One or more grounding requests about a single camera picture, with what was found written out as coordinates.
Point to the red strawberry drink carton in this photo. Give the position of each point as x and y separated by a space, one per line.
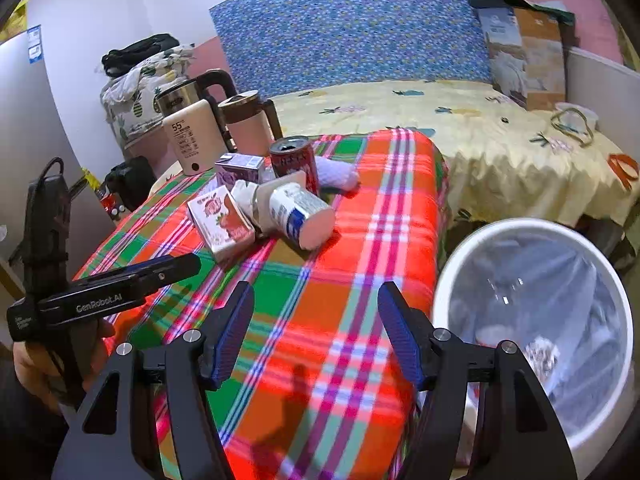
220 222

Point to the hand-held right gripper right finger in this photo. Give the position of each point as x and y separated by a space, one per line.
400 335

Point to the pineapple printed bag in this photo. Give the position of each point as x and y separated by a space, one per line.
135 110

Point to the printed cardboard box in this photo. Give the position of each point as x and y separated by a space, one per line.
535 55

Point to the white refrigerator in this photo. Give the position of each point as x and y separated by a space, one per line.
30 125

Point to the white board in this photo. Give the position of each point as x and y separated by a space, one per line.
600 80

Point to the pink mug with brown lid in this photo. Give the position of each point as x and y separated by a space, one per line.
247 130

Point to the red drink can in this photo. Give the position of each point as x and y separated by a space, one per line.
295 162

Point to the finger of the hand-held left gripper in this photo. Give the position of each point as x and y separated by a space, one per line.
140 266
170 272

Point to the yellow printed bedsheet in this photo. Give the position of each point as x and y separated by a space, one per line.
450 125

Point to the purple drink carton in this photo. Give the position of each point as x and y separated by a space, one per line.
237 172

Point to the white trash bin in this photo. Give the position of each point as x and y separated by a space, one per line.
452 285

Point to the blue floral headboard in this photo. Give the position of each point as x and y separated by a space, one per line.
360 30

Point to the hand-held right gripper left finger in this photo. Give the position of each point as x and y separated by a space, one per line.
235 330

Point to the crumpled foil wrapper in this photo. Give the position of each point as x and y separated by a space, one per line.
540 360

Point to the black clothes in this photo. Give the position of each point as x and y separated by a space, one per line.
132 55

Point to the white yogurt cup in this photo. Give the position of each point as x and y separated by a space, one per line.
300 215

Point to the stainless steel kettle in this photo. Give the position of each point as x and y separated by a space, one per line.
175 97

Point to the black bag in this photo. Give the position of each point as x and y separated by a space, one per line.
130 180

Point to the black cloth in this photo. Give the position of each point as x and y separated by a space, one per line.
492 0

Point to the white knitted cloth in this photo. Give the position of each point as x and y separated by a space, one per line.
337 172
244 192

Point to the plaid tablecloth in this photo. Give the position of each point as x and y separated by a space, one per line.
325 310

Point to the clear plastic bin liner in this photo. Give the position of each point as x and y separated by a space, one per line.
550 285

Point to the person's left hand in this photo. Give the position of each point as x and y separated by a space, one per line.
30 370

